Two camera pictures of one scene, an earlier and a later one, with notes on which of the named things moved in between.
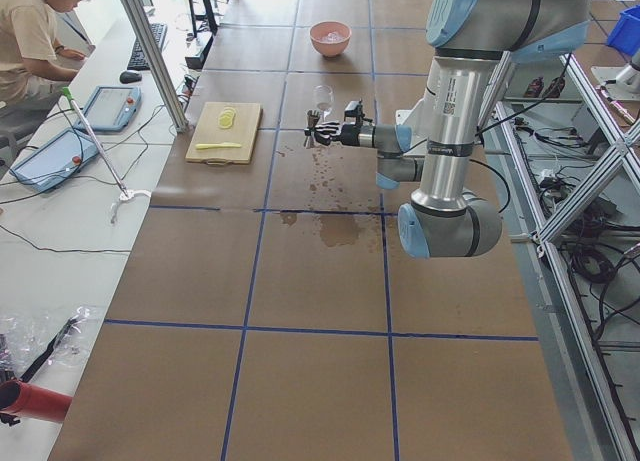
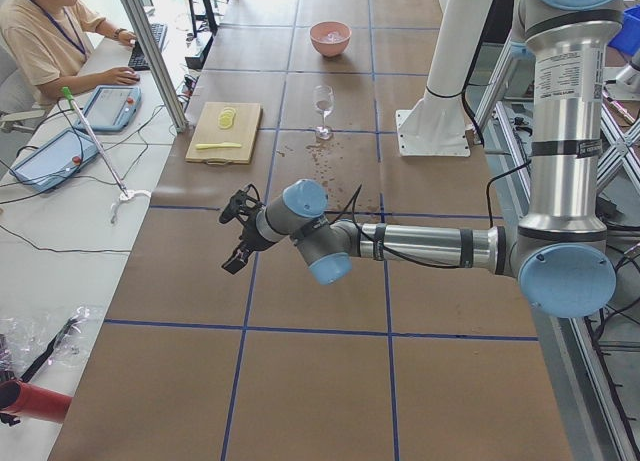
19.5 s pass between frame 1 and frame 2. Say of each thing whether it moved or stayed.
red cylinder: stayed
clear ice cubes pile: stayed
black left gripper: moved
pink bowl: stayed
